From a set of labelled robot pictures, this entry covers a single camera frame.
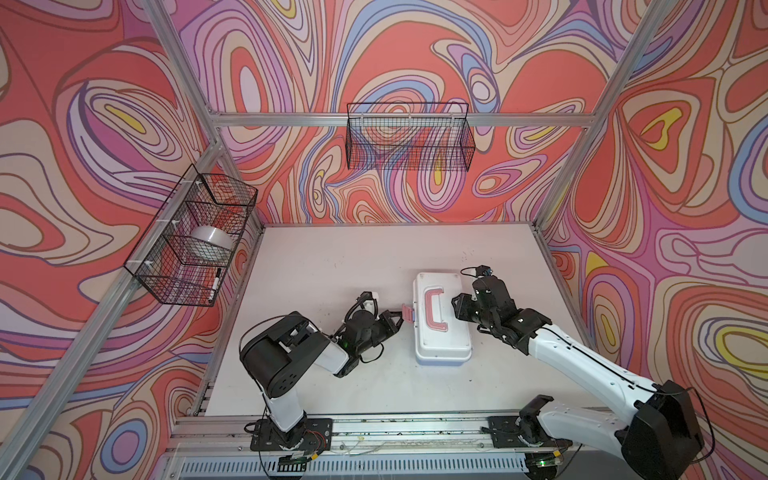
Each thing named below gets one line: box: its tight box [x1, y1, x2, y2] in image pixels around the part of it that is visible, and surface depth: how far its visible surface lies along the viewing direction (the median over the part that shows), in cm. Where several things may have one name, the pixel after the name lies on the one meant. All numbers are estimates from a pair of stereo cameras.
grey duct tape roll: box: [191, 226, 235, 250], surface depth 75 cm
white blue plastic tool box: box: [413, 272, 473, 366], surface depth 81 cm
